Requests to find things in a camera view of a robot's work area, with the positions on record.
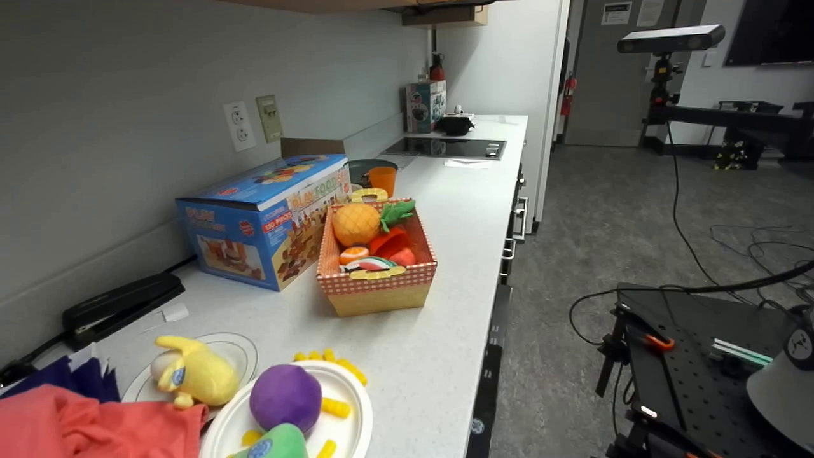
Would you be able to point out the black stereo camera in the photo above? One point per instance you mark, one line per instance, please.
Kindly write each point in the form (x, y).
(670, 38)

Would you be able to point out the orange slice toy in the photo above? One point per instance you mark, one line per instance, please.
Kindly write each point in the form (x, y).
(355, 253)

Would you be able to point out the teal and white carton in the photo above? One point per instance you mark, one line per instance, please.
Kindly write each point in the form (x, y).
(416, 108)

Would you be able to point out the white paper notice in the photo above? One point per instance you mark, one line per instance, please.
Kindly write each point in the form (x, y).
(616, 10)
(651, 10)

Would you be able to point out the red capped bottle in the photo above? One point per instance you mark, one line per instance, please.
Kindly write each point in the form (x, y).
(439, 90)

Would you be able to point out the white refrigerator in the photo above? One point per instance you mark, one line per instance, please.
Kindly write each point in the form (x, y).
(510, 58)

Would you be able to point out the yellow toy fries piece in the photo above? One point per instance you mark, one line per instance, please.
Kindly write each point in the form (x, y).
(346, 369)
(337, 408)

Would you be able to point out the green leafy toy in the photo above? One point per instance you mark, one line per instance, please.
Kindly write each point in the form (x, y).
(398, 215)

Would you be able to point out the white power outlet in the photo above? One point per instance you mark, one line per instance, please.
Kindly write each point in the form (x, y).
(239, 125)

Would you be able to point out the yellow plush toy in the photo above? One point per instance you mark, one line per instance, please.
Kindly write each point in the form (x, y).
(203, 378)

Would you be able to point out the black stapler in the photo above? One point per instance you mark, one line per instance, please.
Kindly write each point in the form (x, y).
(117, 309)

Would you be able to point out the purple plush ball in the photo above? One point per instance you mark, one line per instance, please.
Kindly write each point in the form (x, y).
(285, 398)

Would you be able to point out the red fire extinguisher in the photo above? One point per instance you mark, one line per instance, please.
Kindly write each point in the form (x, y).
(568, 98)

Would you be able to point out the blue toy food box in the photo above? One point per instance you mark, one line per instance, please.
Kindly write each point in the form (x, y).
(256, 230)

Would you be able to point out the red cloth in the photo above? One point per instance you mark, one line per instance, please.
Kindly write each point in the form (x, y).
(91, 422)

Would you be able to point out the black cooktop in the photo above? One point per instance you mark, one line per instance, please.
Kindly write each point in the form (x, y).
(446, 149)

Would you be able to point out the black camera tripod stand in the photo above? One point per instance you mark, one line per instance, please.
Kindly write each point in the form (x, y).
(721, 114)

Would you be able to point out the purple cloth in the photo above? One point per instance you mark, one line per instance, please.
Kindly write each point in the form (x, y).
(60, 379)

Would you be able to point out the multicolour toy food piece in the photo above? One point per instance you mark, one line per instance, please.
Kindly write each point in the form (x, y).
(371, 268)

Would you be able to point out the orange plush pineapple toy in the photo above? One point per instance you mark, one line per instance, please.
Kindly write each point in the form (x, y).
(357, 224)

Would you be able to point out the black dishwasher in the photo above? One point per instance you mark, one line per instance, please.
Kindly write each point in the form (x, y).
(483, 408)

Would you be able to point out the orange black clamp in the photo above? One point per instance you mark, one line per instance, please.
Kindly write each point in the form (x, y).
(656, 342)

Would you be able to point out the green plush ball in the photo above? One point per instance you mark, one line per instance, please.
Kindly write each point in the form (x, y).
(280, 443)

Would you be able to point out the yellow pineapple slice toy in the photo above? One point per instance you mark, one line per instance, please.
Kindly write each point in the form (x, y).
(370, 193)

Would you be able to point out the black perforated robot stand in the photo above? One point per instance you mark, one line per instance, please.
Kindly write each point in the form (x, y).
(694, 382)

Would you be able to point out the red toy pepper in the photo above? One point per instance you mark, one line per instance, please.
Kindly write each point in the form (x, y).
(394, 247)

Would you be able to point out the black oven front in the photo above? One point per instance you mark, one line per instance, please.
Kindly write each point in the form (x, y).
(515, 217)

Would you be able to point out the white plate with toys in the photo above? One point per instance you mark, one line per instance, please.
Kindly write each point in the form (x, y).
(346, 427)

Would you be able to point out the checkered cardboard basket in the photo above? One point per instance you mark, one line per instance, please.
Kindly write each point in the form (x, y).
(378, 292)

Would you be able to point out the gray plate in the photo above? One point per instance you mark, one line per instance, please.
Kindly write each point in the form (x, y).
(357, 169)

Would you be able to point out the orange plastic cup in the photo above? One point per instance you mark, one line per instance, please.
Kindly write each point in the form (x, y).
(381, 182)

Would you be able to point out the black pot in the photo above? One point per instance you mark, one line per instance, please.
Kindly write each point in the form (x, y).
(453, 125)

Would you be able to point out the beige wall switch plate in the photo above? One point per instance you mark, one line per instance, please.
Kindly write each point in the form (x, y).
(271, 118)

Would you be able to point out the brown flat board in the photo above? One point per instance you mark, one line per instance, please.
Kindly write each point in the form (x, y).
(312, 149)

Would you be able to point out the black wall monitor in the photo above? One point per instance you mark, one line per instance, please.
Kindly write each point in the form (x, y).
(772, 32)

